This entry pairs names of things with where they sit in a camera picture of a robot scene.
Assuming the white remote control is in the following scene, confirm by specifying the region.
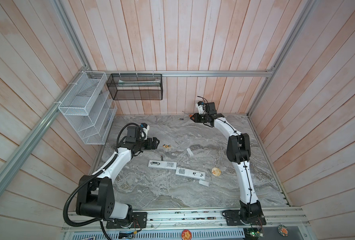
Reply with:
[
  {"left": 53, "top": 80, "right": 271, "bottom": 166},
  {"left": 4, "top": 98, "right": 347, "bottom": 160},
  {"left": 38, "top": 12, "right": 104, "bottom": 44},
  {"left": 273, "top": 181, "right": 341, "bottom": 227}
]
[
  {"left": 148, "top": 160, "right": 177, "bottom": 170},
  {"left": 175, "top": 167, "right": 206, "bottom": 181}
]

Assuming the white battery cover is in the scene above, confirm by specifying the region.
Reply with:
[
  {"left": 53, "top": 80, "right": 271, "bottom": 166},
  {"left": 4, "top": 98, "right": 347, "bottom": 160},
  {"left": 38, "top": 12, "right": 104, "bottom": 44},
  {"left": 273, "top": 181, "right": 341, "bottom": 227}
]
[
  {"left": 187, "top": 148, "right": 194, "bottom": 157},
  {"left": 199, "top": 180, "right": 210, "bottom": 187}
]

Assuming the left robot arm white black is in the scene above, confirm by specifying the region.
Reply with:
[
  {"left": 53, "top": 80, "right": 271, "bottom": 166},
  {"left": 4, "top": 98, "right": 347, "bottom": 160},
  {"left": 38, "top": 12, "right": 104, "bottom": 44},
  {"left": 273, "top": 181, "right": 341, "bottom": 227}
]
[{"left": 63, "top": 123, "right": 159, "bottom": 228}]

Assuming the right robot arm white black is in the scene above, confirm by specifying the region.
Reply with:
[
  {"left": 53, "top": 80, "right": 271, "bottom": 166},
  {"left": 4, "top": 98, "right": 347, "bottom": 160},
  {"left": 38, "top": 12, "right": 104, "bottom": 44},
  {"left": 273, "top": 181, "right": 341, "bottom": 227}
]
[{"left": 190, "top": 99, "right": 267, "bottom": 225}]

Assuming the round wooden coaster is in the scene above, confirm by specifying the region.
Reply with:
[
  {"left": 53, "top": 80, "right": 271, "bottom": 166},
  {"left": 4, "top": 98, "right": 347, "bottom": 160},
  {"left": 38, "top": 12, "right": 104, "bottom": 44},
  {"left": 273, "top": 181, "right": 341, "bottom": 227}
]
[{"left": 212, "top": 167, "right": 222, "bottom": 177}]

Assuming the round badge right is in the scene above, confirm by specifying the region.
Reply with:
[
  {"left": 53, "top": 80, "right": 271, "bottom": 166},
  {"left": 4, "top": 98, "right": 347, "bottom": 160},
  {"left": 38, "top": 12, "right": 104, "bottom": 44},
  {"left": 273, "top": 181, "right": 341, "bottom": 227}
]
[{"left": 278, "top": 225, "right": 289, "bottom": 237}]

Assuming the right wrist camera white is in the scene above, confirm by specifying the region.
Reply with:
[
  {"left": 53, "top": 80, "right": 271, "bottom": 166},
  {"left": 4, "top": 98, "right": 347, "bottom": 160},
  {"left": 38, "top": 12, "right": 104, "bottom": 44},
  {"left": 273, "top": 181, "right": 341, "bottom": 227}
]
[{"left": 197, "top": 101, "right": 206, "bottom": 115}]

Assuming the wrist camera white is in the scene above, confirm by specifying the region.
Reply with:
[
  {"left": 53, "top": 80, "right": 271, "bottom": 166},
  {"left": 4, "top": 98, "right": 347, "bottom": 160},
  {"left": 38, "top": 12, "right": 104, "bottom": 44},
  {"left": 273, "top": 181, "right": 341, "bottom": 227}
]
[
  {"left": 140, "top": 123, "right": 149, "bottom": 139},
  {"left": 197, "top": 101, "right": 206, "bottom": 115}
]

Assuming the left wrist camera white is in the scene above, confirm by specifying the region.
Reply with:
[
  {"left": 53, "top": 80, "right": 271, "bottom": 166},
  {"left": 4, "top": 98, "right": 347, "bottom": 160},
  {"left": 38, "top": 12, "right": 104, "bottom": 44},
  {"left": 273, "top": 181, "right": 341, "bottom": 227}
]
[{"left": 140, "top": 123, "right": 149, "bottom": 139}]

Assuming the white wire mesh shelf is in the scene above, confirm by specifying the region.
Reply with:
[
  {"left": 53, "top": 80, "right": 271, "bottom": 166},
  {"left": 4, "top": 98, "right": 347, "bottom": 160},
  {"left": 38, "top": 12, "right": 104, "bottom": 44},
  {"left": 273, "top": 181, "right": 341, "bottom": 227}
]
[{"left": 58, "top": 71, "right": 117, "bottom": 145}]

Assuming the black wire mesh basket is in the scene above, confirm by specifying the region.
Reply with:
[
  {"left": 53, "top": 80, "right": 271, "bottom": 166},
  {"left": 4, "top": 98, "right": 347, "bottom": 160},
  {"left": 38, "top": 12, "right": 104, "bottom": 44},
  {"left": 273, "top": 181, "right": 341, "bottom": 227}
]
[{"left": 106, "top": 74, "right": 163, "bottom": 101}]

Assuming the aluminium front rail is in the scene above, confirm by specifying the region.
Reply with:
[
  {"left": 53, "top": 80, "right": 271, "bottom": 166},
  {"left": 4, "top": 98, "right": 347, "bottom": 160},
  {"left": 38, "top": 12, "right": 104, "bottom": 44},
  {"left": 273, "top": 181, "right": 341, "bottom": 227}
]
[{"left": 63, "top": 206, "right": 310, "bottom": 233}]

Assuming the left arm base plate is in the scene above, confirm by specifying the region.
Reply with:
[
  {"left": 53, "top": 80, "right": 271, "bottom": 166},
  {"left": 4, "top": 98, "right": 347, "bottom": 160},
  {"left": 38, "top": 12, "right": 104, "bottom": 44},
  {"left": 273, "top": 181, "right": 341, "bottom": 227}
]
[{"left": 106, "top": 212, "right": 147, "bottom": 230}]

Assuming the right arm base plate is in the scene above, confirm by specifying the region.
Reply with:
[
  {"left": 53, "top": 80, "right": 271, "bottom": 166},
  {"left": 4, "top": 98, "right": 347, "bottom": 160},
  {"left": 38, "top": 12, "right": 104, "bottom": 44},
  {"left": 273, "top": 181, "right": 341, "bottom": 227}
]
[{"left": 222, "top": 210, "right": 267, "bottom": 226}]

